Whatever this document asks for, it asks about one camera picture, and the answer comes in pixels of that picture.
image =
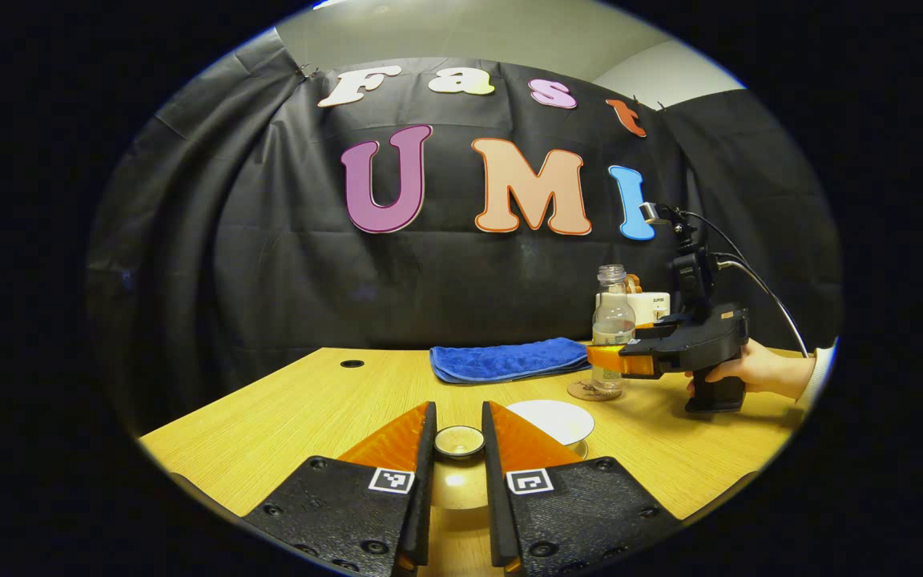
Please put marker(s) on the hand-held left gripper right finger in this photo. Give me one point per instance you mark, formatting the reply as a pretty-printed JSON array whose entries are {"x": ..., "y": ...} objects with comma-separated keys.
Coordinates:
[{"x": 495, "y": 513}]

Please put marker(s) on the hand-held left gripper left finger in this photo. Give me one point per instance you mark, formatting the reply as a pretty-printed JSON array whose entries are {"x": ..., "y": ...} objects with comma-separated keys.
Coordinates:
[{"x": 421, "y": 513}]

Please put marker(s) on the clear glass water bottle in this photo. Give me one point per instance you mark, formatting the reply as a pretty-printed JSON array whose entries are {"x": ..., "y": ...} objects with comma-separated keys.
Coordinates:
[{"x": 612, "y": 320}]

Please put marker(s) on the round cork coaster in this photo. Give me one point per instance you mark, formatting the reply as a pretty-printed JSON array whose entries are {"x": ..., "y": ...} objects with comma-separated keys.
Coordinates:
[{"x": 582, "y": 393}]

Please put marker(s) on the cream teacup lid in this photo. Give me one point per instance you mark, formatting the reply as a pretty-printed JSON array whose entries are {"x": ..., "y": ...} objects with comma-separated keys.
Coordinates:
[{"x": 459, "y": 442}]

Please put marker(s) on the cream ceramic teacup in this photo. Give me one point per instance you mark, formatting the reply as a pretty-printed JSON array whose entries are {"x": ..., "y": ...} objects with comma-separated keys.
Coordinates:
[{"x": 554, "y": 418}]

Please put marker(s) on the white toaster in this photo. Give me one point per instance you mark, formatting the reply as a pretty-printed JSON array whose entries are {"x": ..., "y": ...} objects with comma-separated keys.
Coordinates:
[{"x": 654, "y": 306}]

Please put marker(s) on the toasted bread slice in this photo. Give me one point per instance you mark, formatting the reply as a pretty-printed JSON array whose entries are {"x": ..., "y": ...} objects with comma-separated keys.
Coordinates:
[{"x": 632, "y": 284}]

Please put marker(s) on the blue folded towel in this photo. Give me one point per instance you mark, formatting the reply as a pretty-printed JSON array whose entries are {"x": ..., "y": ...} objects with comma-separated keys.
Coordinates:
[{"x": 509, "y": 359}]

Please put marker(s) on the black backdrop cloth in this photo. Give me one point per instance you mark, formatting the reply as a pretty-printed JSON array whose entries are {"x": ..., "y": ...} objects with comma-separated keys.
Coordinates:
[{"x": 269, "y": 256}]

